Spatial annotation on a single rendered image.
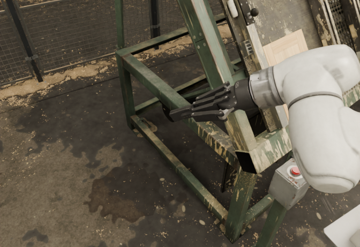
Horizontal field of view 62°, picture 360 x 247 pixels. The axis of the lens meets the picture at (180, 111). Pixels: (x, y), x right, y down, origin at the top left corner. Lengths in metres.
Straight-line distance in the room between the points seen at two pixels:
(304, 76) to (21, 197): 2.28
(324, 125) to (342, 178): 0.09
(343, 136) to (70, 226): 2.00
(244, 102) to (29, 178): 2.20
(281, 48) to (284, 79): 1.00
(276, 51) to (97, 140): 1.74
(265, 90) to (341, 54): 0.16
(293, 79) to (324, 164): 0.18
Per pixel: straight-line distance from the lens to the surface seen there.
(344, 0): 2.15
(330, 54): 0.65
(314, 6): 1.90
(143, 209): 2.27
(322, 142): 0.56
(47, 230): 2.37
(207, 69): 1.39
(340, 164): 0.56
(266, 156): 1.49
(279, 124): 1.58
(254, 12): 1.38
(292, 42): 1.72
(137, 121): 2.58
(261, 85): 0.67
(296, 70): 0.64
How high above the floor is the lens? 1.98
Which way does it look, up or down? 43 degrees down
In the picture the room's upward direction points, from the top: straight up
